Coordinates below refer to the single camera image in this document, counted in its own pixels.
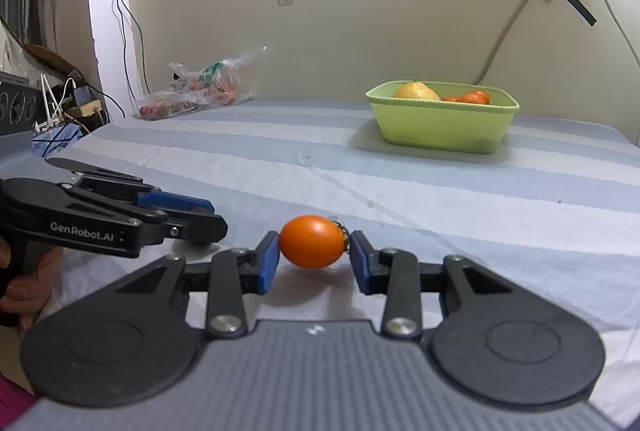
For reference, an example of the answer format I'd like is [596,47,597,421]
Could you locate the brown wooden object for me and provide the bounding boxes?
[25,43,87,80]

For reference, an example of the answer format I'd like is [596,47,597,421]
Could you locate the orange tomato with green stem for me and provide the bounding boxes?
[278,215,351,270]

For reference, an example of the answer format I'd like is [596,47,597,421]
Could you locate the beige power strip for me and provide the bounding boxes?
[67,83,109,120]

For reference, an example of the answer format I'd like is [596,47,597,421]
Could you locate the white charger cables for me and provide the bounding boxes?
[34,75,77,132]

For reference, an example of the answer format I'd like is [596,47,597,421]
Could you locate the person's left hand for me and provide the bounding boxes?
[0,241,64,331]

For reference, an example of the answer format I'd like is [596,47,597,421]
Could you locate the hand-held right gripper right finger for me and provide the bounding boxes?
[348,231,521,341]

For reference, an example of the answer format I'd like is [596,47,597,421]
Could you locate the pink clothing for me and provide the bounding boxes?
[0,373,37,428]

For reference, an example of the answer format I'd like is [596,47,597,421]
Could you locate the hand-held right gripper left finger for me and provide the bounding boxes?
[117,231,281,341]

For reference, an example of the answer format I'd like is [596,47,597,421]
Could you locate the black wall cable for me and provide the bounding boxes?
[114,0,152,94]
[94,0,137,98]

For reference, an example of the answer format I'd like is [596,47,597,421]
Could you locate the striped blue white bedsheet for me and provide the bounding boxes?
[0,99,640,428]

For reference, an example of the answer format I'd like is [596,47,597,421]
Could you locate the black speaker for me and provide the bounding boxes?
[0,81,39,138]

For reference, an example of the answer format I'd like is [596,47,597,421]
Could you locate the light green plastic basket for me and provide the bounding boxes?
[365,80,520,155]

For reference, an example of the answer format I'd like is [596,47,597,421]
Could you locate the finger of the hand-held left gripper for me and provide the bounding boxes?
[45,157,217,214]
[59,182,229,245]

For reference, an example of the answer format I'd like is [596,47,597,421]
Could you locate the yellow lemon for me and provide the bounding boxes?
[392,82,442,102]

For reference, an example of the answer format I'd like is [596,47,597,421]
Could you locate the clear plastic bag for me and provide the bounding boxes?
[135,46,269,120]

